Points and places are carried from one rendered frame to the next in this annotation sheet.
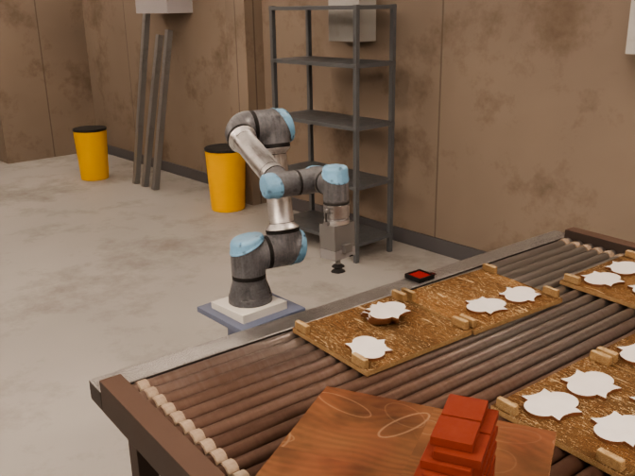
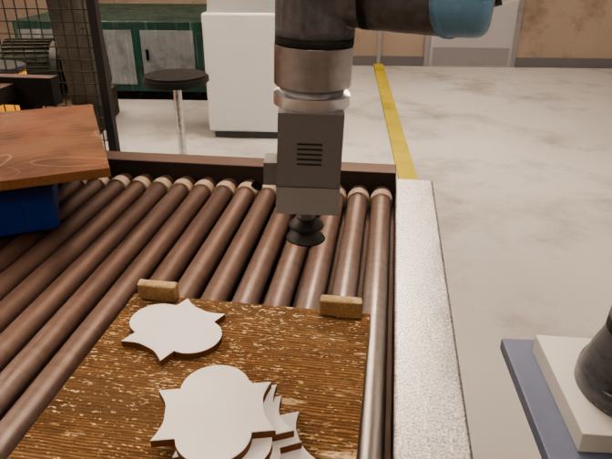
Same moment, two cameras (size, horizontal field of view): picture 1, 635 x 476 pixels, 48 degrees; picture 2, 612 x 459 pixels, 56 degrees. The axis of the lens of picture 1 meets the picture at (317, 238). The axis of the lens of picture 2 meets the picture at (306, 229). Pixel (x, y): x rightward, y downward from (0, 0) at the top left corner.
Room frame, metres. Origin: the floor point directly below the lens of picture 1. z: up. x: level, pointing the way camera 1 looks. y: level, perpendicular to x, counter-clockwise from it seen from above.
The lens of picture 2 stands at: (2.39, -0.46, 1.40)
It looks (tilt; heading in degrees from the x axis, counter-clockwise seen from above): 26 degrees down; 135
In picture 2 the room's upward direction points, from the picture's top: straight up
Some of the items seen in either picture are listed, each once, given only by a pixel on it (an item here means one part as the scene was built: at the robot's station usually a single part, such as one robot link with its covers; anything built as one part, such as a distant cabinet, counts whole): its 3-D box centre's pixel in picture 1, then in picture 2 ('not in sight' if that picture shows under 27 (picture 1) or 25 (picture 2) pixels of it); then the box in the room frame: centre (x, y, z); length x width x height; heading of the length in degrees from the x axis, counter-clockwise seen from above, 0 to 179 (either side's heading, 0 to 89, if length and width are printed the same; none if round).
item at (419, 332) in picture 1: (381, 331); (206, 407); (1.95, -0.19, 0.93); 0.41 x 0.35 x 0.02; 126
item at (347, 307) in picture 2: (302, 327); (341, 306); (1.94, 0.05, 0.95); 0.06 x 0.02 x 0.03; 36
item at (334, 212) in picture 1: (335, 211); (312, 67); (1.99, -0.05, 1.29); 0.08 x 0.08 x 0.05
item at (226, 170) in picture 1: (226, 178); not in sight; (6.68, 0.86, 0.30); 0.39 x 0.38 x 0.60; 131
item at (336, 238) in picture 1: (339, 238); (298, 145); (1.98, -0.06, 1.22); 0.10 x 0.09 x 0.16; 44
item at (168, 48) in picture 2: not in sight; (142, 46); (-3.60, 2.96, 0.38); 1.90 x 1.80 x 0.75; 41
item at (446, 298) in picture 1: (479, 297); not in sight; (2.19, -0.53, 0.93); 0.41 x 0.35 x 0.02; 124
